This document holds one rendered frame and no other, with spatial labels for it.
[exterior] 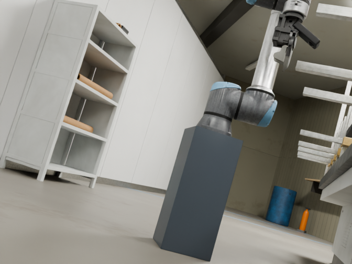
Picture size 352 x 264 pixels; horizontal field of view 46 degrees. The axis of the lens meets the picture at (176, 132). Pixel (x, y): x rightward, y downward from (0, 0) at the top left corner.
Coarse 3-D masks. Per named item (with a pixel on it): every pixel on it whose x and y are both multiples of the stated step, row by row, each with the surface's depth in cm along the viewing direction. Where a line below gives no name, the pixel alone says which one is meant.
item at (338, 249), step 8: (344, 208) 362; (344, 216) 348; (344, 224) 335; (336, 232) 375; (344, 232) 323; (336, 240) 359; (344, 240) 308; (336, 248) 345; (344, 248) 300; (336, 256) 353; (344, 256) 291
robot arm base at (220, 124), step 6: (204, 114) 212; (210, 114) 208; (216, 114) 207; (204, 120) 208; (210, 120) 207; (216, 120) 206; (222, 120) 207; (228, 120) 209; (204, 126) 206; (210, 126) 205; (216, 126) 205; (222, 126) 206; (228, 126) 208; (222, 132) 205; (228, 132) 207
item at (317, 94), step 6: (306, 90) 172; (312, 90) 171; (318, 90) 170; (312, 96) 172; (318, 96) 170; (324, 96) 169; (330, 96) 169; (336, 96) 168; (342, 96) 167; (348, 96) 167; (336, 102) 170; (342, 102) 168; (348, 102) 166
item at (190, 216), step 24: (192, 144) 198; (216, 144) 201; (240, 144) 203; (192, 168) 198; (216, 168) 200; (168, 192) 214; (192, 192) 197; (216, 192) 199; (168, 216) 197; (192, 216) 196; (216, 216) 199; (168, 240) 194; (192, 240) 196
